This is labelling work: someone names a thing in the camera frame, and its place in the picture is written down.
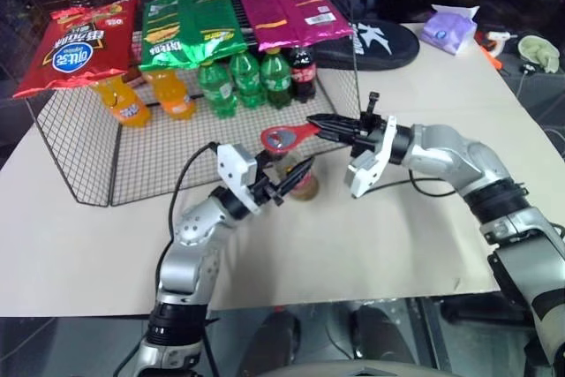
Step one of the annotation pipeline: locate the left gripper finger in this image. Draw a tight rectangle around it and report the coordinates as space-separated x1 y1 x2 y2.
257 150 278 177
276 155 316 198

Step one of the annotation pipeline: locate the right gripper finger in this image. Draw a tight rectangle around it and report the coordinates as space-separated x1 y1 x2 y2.
318 128 359 146
305 113 361 132

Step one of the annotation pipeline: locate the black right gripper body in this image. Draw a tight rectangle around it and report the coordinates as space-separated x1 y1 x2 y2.
350 110 388 159

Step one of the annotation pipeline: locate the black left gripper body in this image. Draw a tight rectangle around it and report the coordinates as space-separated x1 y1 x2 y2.
249 172 289 207

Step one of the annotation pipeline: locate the glass bottle with red label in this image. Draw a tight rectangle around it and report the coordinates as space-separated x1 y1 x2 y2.
264 147 320 202

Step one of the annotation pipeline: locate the red bottle opener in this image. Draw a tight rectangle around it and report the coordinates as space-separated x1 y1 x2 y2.
260 122 321 154

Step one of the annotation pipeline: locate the black cola bottle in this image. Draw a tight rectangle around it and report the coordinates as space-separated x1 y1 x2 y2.
289 45 320 105

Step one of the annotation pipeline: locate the green soda bottle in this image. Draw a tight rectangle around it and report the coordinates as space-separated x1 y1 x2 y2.
259 48 297 110
197 61 240 120
228 50 268 109

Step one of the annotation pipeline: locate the orange soda bottle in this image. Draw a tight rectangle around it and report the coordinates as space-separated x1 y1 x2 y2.
147 68 197 122
93 76 153 129

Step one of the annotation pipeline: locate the black oval zip case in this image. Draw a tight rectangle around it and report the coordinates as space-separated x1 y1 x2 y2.
314 19 421 72

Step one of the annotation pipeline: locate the magenta chip bag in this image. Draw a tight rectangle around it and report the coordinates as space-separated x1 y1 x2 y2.
282 0 356 49
233 0 302 53

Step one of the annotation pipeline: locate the purple tissue pack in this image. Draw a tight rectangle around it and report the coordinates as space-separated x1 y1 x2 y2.
418 4 481 57

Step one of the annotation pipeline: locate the green chip bag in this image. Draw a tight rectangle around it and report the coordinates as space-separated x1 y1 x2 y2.
178 0 249 65
139 0 200 72

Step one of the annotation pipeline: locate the white glue gun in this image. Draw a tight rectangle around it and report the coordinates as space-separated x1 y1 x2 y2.
484 30 518 49

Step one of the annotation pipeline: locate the dark rounded shape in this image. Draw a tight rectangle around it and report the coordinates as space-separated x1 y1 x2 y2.
350 304 403 366

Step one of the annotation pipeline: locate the pale green cloth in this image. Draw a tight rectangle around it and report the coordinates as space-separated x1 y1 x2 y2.
516 34 560 74

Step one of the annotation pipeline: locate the red chip bag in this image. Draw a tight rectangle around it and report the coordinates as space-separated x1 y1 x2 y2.
12 0 141 100

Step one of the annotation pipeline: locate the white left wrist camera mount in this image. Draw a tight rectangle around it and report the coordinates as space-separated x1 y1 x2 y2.
216 143 267 215

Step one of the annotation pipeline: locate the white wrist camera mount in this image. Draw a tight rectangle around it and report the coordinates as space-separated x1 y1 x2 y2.
343 115 397 199
216 143 267 215

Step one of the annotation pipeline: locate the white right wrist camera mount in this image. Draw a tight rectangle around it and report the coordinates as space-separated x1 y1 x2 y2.
343 115 397 199

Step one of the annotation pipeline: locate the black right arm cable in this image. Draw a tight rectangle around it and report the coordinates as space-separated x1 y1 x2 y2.
373 168 458 198

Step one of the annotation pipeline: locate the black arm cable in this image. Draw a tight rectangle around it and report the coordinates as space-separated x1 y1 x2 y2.
154 141 221 272
373 168 458 198

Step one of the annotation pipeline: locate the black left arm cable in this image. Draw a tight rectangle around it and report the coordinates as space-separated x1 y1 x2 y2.
154 141 221 272

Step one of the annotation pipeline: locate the black wire mesh rack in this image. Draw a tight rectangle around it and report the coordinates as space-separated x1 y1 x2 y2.
25 0 361 208

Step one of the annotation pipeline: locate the thin white cable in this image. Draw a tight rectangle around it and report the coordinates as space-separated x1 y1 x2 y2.
513 72 529 101

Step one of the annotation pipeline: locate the thin black floor cable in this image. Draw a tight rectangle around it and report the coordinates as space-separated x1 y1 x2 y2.
320 322 359 352

